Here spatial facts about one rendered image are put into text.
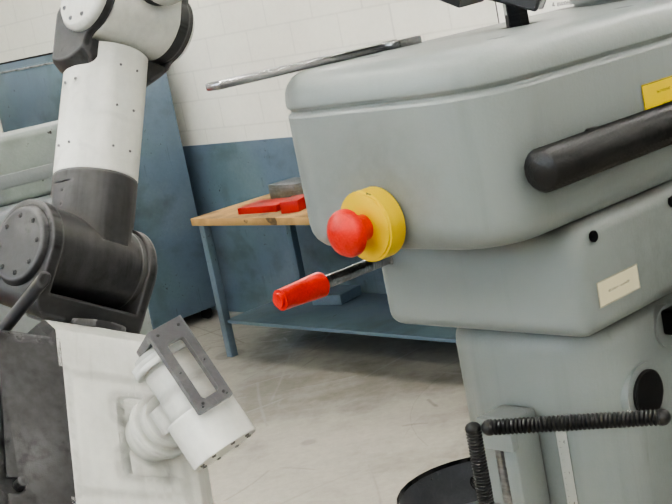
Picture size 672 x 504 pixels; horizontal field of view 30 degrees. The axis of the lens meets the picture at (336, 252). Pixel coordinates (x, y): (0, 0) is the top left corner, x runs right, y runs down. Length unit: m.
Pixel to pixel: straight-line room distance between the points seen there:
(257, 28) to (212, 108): 0.78
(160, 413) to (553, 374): 0.36
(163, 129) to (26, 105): 1.10
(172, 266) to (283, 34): 1.83
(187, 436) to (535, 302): 0.33
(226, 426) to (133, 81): 0.43
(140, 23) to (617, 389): 0.63
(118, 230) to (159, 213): 7.22
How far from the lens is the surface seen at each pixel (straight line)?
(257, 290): 8.62
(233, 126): 8.39
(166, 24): 1.39
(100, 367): 1.23
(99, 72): 1.36
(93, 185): 1.32
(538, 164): 0.96
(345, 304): 7.43
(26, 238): 1.28
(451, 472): 3.63
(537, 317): 1.09
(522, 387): 1.17
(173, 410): 1.14
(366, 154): 1.04
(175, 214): 8.61
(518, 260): 1.08
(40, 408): 1.18
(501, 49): 0.98
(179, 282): 8.64
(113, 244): 1.31
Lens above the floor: 1.94
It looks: 11 degrees down
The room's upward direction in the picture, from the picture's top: 11 degrees counter-clockwise
